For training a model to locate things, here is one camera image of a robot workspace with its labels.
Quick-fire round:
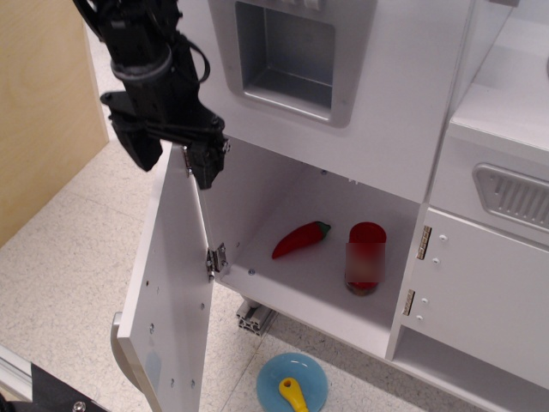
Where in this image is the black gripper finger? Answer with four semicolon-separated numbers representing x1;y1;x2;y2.
112;120;163;172
188;136;227;190

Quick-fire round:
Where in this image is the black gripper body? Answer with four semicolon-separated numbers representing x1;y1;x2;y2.
101;51;224;148

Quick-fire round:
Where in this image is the white low fridge door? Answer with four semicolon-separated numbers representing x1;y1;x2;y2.
118;144;213;411

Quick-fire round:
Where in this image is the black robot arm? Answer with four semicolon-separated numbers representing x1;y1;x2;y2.
75;1;227;190

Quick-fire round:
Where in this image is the wooden board panel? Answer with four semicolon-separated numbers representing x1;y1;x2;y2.
1;1;108;244

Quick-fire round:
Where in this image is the red toy chili pepper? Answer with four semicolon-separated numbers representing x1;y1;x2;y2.
271;221;331;259

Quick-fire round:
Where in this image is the grey ice dispenser recess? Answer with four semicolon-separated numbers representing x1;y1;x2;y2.
208;1;377;128

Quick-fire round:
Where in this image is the aluminium extrusion foot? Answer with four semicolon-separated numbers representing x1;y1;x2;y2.
236;301;276;336

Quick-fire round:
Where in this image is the white toy kitchen cabinet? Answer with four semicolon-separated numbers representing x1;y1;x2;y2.
182;1;548;411

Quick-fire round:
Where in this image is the red spice jar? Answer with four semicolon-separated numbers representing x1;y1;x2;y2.
344;221;387;296

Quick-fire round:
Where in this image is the blue plate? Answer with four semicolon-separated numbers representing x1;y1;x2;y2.
256;353;329;411

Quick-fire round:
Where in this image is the yellow toy utensil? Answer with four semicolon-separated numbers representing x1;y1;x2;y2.
279;377;309;412

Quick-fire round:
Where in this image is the black mounting plate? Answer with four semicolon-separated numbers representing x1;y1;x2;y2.
30;364;106;412

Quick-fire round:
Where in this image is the white right cabinet door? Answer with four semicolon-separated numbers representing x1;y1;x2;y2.
401;209;548;387

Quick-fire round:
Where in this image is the grey oven vent panel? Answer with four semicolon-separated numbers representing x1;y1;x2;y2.
473;163;548;232

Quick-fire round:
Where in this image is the grey fridge door handle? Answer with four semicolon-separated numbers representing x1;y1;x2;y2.
110;312;149;397

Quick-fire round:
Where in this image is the aluminium rail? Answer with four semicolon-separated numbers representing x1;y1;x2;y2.
1;345;33;402

